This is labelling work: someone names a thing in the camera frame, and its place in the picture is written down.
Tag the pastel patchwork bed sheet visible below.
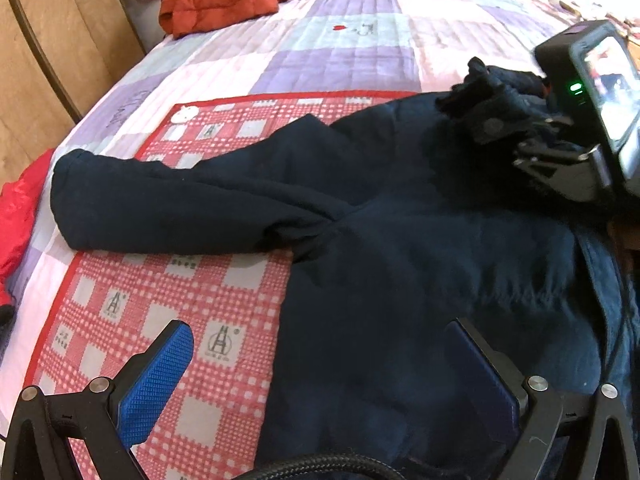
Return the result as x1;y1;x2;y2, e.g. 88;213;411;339
0;0;581;376

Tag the red cloth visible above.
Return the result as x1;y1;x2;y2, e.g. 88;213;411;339
0;149;55;311

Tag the thin black cable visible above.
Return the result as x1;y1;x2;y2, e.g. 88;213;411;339
0;0;83;123

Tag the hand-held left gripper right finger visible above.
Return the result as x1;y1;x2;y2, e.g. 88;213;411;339
446;317;640;480

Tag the navy blue jacket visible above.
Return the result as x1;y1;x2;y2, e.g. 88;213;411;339
50;77;640;480

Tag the red checked mat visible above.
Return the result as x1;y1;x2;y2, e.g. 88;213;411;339
37;91;421;480

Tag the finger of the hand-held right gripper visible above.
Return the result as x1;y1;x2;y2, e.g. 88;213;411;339
436;91;551;147
462;57;548;98

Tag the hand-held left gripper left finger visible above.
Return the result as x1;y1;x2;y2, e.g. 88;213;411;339
0;319;195;480

